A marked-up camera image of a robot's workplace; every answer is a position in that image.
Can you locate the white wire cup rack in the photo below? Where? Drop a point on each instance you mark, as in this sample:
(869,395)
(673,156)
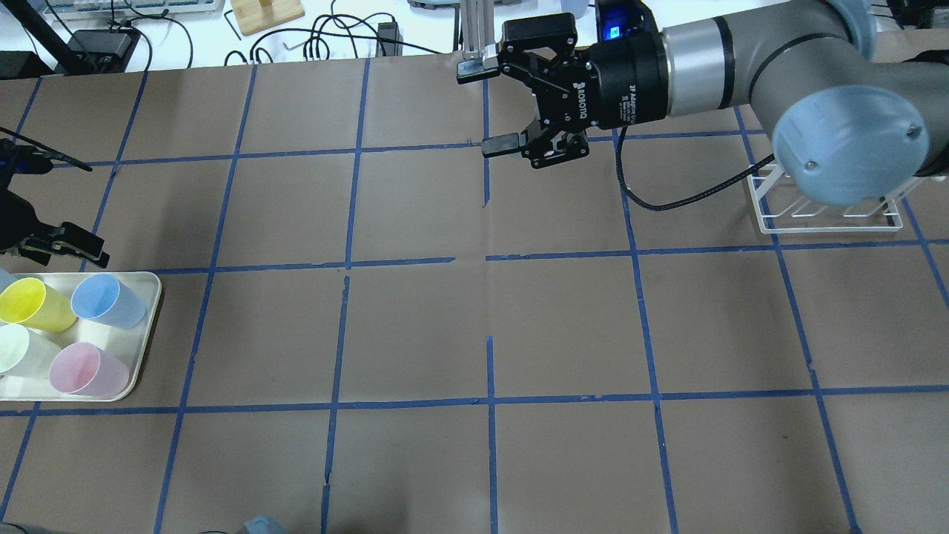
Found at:
(780,207)

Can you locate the pink cup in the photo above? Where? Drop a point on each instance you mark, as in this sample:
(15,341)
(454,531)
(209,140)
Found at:
(84,369)

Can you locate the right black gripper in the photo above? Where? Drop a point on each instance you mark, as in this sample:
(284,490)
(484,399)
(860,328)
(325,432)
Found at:
(629,83)

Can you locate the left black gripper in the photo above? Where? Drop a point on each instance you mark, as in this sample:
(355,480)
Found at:
(16,216)

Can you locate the light blue cup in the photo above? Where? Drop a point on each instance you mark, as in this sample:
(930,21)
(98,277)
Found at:
(104,299)
(6,279)

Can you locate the yellow cup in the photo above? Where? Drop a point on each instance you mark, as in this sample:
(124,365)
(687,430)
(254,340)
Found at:
(31,303)

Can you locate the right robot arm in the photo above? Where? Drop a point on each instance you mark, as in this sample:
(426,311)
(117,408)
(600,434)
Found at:
(843,127)

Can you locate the cream white cup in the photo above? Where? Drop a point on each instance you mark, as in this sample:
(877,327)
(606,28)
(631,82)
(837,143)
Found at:
(26,354)

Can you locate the wooden stand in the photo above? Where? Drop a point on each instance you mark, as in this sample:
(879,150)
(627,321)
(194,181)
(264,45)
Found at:
(254,16)

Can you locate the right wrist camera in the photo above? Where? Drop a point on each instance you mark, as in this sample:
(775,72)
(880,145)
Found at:
(621,19)

